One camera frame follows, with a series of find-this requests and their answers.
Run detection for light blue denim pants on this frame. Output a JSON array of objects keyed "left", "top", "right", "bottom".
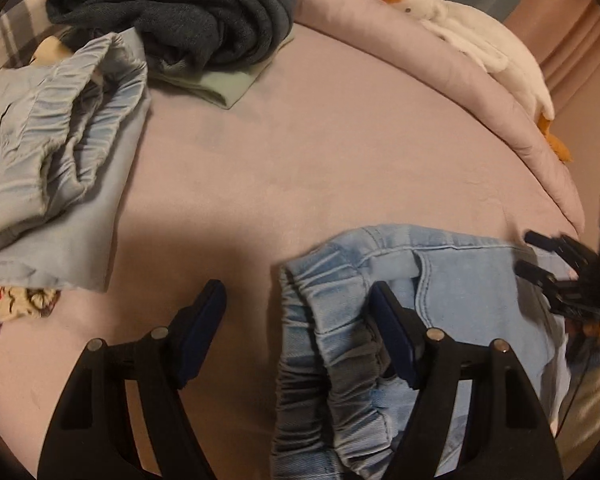
[{"left": 271, "top": 226, "right": 569, "bottom": 479}]

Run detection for right hand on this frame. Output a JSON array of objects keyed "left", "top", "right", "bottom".
[{"left": 565, "top": 318, "right": 600, "bottom": 346}]

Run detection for cartoon print fabric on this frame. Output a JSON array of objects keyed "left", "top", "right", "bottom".
[{"left": 0, "top": 286, "right": 60, "bottom": 338}]

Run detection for white duck plush toy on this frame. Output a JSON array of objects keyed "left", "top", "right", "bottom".
[{"left": 381, "top": 0, "right": 572, "bottom": 162}]

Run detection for pink duvet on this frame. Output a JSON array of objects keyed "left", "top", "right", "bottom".
[{"left": 291, "top": 0, "right": 586, "bottom": 233}]

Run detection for pink curtain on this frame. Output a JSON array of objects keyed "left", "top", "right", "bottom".
[{"left": 502, "top": 0, "right": 600, "bottom": 201}]

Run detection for pale blue folded pants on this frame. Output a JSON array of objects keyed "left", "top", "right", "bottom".
[{"left": 0, "top": 29, "right": 150, "bottom": 292}]

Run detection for light green folded cloth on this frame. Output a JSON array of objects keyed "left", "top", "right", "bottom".
[{"left": 148, "top": 24, "right": 297, "bottom": 111}]

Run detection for plaid pillow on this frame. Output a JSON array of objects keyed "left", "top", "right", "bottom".
[{"left": 0, "top": 0, "right": 67, "bottom": 70}]

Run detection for dark blue folded garment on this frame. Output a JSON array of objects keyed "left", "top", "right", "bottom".
[{"left": 46, "top": 0, "right": 298, "bottom": 73}]

